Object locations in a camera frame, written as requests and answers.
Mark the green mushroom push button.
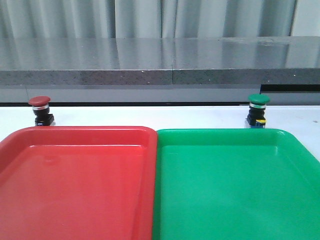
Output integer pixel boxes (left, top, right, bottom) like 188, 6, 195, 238
245, 94, 270, 129

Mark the red mushroom push button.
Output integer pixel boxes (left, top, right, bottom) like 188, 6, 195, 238
28, 95, 55, 126

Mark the grey stone countertop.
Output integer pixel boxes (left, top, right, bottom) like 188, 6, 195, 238
0, 36, 320, 105

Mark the green plastic tray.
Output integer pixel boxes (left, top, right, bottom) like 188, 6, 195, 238
152, 128, 320, 240

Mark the red plastic tray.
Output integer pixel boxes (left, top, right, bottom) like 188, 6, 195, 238
0, 126, 158, 240

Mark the white pleated curtain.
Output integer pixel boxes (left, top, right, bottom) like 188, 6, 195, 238
0, 0, 297, 39

